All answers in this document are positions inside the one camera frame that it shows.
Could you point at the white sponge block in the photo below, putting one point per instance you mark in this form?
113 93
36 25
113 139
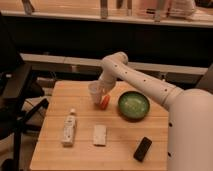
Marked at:
99 135

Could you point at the green ceramic bowl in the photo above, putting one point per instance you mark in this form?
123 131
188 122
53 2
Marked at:
133 105

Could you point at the white plastic bottle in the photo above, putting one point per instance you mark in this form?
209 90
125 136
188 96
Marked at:
69 128

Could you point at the black phone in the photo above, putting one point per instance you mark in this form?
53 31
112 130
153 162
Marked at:
142 149

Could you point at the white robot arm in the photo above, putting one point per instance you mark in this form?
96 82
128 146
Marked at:
190 120

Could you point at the black office chair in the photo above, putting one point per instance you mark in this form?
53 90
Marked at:
17 83

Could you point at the orange carrot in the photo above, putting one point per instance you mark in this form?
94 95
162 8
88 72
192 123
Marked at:
105 102

